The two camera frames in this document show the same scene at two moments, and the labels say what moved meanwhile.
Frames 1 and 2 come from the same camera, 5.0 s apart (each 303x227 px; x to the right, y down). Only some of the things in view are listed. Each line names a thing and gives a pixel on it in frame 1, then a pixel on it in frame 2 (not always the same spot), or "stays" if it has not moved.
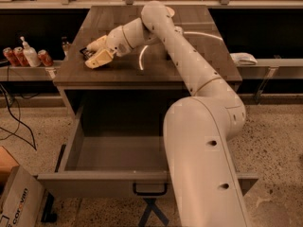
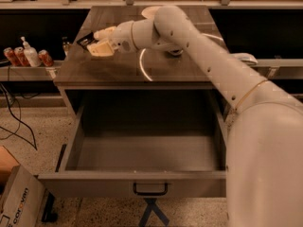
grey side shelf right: x=291 y=68 stays
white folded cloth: x=243 y=59 stays
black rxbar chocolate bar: x=86 y=54 → x=87 y=41
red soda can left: x=9 y=54 stays
